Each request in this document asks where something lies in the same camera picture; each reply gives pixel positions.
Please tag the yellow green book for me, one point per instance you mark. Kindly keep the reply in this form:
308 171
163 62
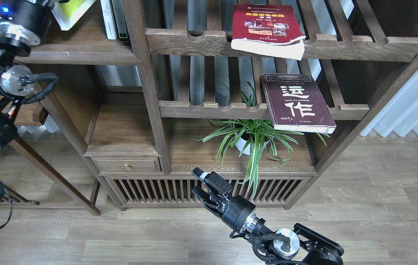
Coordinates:
67 14

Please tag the green spider plant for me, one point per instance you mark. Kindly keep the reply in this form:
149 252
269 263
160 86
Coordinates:
231 131

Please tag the dark green upright book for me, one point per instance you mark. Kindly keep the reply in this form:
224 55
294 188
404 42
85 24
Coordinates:
120 21

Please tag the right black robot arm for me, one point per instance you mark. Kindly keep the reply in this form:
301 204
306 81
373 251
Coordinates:
300 246

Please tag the white plant pot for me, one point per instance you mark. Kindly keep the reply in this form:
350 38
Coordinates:
244 146

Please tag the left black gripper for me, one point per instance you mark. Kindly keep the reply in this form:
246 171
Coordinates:
27 20

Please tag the white upright book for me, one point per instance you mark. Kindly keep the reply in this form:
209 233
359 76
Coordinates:
109 20

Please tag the dark wooden bookshelf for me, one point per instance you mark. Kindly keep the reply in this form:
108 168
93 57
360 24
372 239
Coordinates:
144 102

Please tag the red book on top shelf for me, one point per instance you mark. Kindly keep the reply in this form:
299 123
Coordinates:
269 30

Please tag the maroon book white characters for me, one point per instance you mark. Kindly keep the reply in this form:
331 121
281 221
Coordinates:
296 104

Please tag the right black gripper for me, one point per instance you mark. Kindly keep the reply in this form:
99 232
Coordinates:
236 212

